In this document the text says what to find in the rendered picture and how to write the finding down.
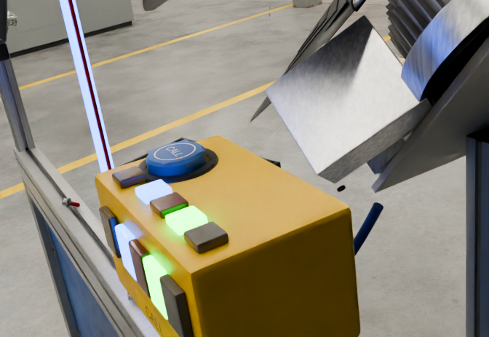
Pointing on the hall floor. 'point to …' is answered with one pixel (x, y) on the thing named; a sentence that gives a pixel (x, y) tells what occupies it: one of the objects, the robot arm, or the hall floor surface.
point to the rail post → (53, 268)
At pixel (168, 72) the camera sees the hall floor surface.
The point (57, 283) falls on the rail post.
